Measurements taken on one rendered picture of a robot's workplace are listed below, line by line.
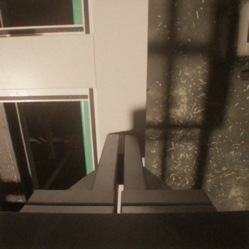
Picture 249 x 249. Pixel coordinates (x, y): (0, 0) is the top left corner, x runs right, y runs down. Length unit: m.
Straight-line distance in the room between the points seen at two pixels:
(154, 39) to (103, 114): 0.98
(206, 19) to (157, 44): 0.31
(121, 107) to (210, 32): 1.09
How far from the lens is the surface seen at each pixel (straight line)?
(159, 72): 1.10
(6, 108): 0.63
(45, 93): 0.23
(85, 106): 0.23
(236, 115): 1.34
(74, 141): 1.17
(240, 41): 1.19
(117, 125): 0.16
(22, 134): 0.65
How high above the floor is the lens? 1.08
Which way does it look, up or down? 73 degrees down
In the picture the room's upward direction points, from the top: 179 degrees counter-clockwise
